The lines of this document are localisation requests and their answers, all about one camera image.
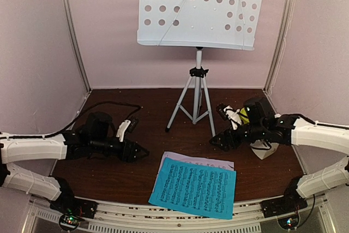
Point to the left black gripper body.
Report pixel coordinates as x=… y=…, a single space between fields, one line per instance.
x=122 y=155

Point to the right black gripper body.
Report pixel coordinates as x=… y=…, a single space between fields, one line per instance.
x=235 y=142

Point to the lilac sheet music page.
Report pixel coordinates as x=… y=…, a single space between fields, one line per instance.
x=223 y=164

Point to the blue sheet music page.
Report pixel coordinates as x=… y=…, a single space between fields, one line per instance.
x=195 y=189

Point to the white perforated music stand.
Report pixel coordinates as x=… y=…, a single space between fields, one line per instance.
x=221 y=24

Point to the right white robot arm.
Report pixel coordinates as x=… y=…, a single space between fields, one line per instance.
x=258 y=122

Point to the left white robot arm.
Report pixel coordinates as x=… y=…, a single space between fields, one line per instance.
x=97 y=136

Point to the green bowl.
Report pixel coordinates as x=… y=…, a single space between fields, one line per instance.
x=243 y=116

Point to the white metronome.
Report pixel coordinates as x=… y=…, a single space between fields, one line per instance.
x=263 y=148

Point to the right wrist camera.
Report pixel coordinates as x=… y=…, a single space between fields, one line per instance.
x=228 y=113

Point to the right aluminium frame post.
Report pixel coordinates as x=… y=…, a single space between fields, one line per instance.
x=279 y=47

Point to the aluminium frame post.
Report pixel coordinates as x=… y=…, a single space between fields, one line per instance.
x=279 y=47
x=75 y=45

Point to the front aluminium rail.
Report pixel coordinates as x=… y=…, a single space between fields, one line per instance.
x=247 y=217

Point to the left aluminium frame post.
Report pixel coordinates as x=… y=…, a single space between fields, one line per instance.
x=75 y=45

